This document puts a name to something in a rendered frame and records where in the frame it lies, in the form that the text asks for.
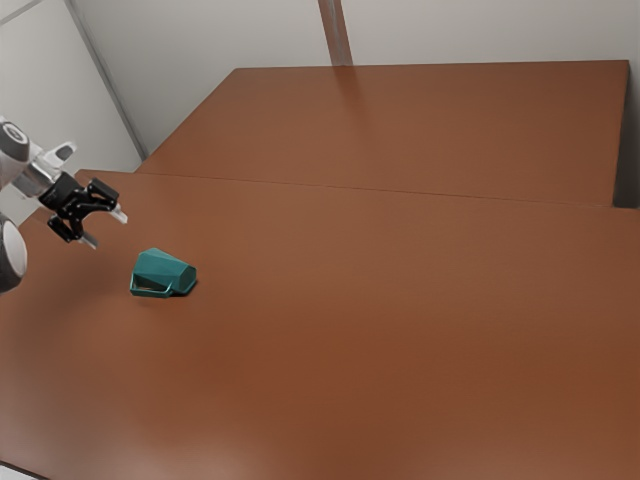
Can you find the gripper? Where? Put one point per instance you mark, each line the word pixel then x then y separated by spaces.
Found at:
pixel 60 195

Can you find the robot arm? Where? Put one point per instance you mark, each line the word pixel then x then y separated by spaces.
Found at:
pixel 12 150

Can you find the teal faceted mug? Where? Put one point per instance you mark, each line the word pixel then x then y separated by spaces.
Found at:
pixel 162 273

